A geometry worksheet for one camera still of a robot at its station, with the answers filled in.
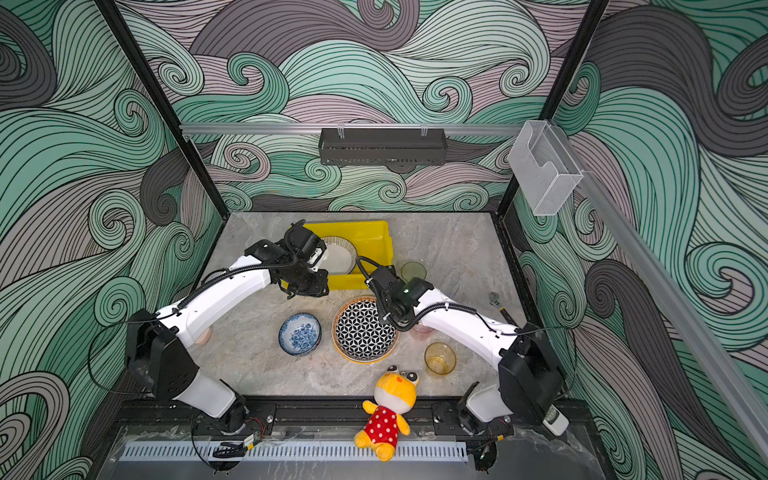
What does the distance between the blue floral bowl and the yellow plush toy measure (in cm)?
22

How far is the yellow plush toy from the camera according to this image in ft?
2.19

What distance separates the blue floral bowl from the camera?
2.67ft
